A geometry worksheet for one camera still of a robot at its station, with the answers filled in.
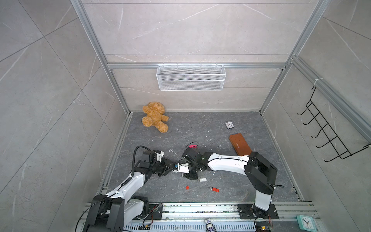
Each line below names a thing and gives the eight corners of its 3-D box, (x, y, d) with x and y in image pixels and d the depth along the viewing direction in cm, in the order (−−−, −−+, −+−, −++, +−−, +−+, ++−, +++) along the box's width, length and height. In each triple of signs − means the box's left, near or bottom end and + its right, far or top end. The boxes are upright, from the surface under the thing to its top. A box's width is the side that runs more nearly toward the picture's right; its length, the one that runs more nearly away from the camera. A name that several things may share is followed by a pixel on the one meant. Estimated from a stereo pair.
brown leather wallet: (239, 157, 96) (240, 155, 94) (228, 137, 106) (229, 135, 104) (251, 153, 97) (252, 152, 95) (239, 134, 108) (240, 132, 106)
